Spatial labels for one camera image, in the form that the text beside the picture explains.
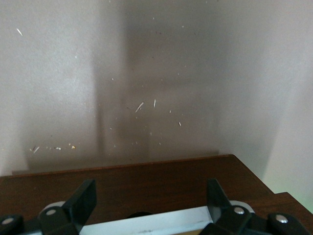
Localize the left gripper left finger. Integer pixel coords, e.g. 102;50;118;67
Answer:
0;179;97;235

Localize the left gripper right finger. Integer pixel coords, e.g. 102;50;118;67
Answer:
200;178;311;235

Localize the white metal drawer handle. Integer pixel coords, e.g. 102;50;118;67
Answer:
79;205;214;235

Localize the dark brown wooden cabinet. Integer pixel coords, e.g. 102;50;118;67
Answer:
0;153;313;235

